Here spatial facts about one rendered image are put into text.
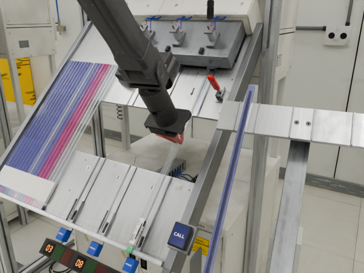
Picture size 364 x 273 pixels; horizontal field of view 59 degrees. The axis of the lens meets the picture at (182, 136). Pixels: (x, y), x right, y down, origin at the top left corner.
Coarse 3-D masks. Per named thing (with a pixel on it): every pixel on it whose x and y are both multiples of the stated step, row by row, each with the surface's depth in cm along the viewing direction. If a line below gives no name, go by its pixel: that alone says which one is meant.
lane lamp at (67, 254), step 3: (66, 249) 83; (66, 252) 82; (69, 252) 82; (72, 252) 82; (63, 255) 82; (66, 255) 82; (69, 255) 82; (72, 255) 81; (63, 258) 82; (66, 258) 82; (69, 258) 81; (60, 261) 82; (63, 261) 81; (66, 261) 81; (69, 261) 81; (66, 264) 81
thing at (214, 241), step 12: (252, 96) 69; (240, 120) 67; (240, 132) 66; (240, 144) 65; (228, 168) 63; (228, 180) 62; (228, 192) 61; (216, 228) 59; (216, 240) 58; (216, 252) 58
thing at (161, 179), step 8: (208, 80) 91; (200, 88) 90; (200, 96) 89; (192, 104) 88; (192, 112) 86; (176, 144) 83; (176, 152) 82; (168, 160) 81; (168, 168) 80; (160, 176) 79; (160, 184) 78; (152, 192) 78; (152, 200) 76; (144, 216) 75; (128, 248) 72
